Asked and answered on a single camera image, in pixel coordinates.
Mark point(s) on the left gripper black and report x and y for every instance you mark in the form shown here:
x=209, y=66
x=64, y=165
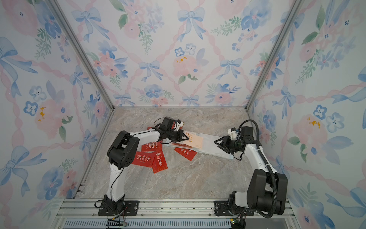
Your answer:
x=180, y=133

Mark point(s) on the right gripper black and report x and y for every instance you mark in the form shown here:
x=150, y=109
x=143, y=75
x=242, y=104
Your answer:
x=225, y=143

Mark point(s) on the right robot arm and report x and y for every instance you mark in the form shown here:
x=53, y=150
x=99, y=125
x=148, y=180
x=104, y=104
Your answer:
x=267, y=190

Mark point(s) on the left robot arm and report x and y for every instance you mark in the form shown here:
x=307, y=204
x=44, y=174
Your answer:
x=122, y=153

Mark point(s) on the red card near album front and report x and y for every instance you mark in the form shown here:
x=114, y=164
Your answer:
x=187, y=153

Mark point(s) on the red card get rich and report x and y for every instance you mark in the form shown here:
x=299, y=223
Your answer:
x=151, y=147

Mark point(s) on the red card 100 percent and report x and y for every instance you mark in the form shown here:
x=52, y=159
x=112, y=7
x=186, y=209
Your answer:
x=159, y=163

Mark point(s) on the red card lower left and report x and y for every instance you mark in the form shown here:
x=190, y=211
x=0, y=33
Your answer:
x=144, y=159

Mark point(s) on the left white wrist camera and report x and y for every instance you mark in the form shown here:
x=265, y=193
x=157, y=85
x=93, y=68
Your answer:
x=178, y=124

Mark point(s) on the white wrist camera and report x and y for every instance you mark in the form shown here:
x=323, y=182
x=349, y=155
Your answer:
x=233, y=133
x=178, y=124

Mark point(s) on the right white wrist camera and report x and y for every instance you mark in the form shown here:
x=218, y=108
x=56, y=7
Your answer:
x=233, y=133

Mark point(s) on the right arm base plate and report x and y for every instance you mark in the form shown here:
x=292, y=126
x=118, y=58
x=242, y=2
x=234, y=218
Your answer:
x=226, y=208

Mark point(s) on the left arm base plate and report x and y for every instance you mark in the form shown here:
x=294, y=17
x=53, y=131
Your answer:
x=121, y=208

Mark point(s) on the aluminium front rail frame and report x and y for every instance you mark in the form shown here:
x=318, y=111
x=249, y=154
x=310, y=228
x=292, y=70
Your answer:
x=167, y=214

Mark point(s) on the right aluminium corner post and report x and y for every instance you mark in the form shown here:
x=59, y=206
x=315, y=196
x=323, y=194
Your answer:
x=291, y=16

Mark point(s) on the aluminium corner post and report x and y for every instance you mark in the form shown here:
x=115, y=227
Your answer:
x=291, y=16
x=65, y=25

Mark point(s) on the left aluminium corner post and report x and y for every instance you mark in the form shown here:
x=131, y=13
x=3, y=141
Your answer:
x=65, y=25

